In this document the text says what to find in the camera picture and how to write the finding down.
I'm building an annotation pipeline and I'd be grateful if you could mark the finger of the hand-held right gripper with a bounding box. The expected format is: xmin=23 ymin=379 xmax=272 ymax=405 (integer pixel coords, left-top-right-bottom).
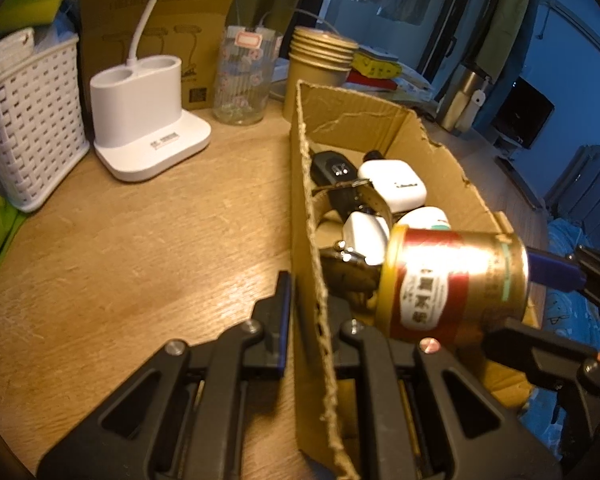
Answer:
xmin=481 ymin=318 xmax=600 ymax=397
xmin=527 ymin=245 xmax=600 ymax=322

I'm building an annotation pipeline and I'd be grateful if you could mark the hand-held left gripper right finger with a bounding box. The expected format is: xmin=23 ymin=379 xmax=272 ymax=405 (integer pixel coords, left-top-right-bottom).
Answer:
xmin=330 ymin=320 xmax=563 ymax=480

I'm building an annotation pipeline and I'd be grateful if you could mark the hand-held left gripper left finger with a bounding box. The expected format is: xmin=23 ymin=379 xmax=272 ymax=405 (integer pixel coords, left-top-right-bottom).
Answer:
xmin=35 ymin=270 xmax=294 ymax=480

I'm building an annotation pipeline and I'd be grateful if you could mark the red and gold tin can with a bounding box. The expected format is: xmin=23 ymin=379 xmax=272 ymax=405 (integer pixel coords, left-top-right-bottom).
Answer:
xmin=376 ymin=224 xmax=532 ymax=347

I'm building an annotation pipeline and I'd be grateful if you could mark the white charger plug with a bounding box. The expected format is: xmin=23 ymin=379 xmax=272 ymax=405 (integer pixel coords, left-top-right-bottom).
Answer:
xmin=341 ymin=211 xmax=392 ymax=267

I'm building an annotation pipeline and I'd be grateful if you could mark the white bottle green label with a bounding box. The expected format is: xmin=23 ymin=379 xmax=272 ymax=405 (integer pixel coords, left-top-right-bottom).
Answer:
xmin=396 ymin=206 xmax=452 ymax=232

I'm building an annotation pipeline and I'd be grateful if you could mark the brown strap wristwatch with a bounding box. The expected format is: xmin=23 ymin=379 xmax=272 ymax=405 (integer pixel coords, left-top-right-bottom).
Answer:
xmin=311 ymin=179 xmax=397 ymax=312

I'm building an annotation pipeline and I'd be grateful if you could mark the black car key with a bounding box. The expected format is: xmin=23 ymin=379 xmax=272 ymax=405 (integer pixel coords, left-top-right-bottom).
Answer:
xmin=311 ymin=151 xmax=359 ymax=189

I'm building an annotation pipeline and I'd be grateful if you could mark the white earbuds case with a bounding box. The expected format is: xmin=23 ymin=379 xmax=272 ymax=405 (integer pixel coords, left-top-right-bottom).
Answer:
xmin=357 ymin=159 xmax=427 ymax=212

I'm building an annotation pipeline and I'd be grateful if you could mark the blue printed bedding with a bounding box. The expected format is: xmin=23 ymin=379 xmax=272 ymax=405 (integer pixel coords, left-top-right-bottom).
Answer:
xmin=522 ymin=216 xmax=600 ymax=411

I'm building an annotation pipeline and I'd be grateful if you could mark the white television stand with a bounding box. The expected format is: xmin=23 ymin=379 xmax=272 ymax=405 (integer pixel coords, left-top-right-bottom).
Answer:
xmin=494 ymin=135 xmax=552 ymax=212

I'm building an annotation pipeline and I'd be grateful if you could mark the black television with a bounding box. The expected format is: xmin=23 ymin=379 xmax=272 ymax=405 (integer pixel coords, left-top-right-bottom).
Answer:
xmin=494 ymin=76 xmax=556 ymax=151

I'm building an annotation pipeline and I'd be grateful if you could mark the steel travel tumbler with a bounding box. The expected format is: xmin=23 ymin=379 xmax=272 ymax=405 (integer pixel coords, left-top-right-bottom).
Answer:
xmin=436 ymin=61 xmax=494 ymax=134

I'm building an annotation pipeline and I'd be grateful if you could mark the white air conditioner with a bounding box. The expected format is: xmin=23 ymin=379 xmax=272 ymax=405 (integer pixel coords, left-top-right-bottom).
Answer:
xmin=545 ymin=0 xmax=600 ymax=67

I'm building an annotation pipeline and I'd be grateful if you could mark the white desk lamp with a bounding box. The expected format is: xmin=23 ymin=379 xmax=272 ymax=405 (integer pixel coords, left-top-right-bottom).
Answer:
xmin=89 ymin=0 xmax=214 ymax=184

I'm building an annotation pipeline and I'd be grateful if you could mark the red book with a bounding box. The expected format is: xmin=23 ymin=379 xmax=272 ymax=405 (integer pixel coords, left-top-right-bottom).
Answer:
xmin=347 ymin=71 xmax=397 ymax=92

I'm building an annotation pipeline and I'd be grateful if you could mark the stack of paper cups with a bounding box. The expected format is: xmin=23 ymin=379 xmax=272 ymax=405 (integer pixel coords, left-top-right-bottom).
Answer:
xmin=281 ymin=25 xmax=361 ymax=122

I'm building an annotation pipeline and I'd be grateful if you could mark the cardboard lamp box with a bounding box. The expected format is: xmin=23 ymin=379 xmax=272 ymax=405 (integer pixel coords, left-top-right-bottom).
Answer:
xmin=77 ymin=0 xmax=247 ymax=112

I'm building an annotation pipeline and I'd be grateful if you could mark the white woven plastic basket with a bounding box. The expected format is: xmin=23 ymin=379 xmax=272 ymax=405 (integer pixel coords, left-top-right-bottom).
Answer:
xmin=0 ymin=30 xmax=92 ymax=214

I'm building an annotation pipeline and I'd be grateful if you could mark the white tissue pack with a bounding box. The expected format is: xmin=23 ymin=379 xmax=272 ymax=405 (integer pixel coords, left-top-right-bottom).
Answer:
xmin=0 ymin=30 xmax=37 ymax=84

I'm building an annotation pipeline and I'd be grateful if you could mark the yellow green sponge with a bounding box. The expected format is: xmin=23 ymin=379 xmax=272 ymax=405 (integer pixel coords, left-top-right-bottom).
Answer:
xmin=0 ymin=0 xmax=74 ymax=37

